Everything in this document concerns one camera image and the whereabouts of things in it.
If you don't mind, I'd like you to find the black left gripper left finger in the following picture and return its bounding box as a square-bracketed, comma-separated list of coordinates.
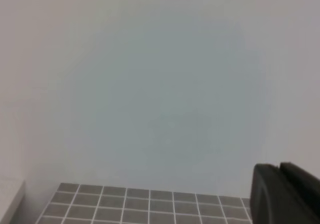
[250, 164, 304, 224]

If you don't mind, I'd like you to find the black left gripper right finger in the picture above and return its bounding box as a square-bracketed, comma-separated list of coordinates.
[279, 163, 320, 224]

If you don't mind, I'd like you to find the grey grid tablecloth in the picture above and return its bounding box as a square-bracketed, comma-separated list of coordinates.
[36, 183, 253, 224]

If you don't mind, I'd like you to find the white side table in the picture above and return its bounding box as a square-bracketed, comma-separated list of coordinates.
[0, 176, 25, 224]

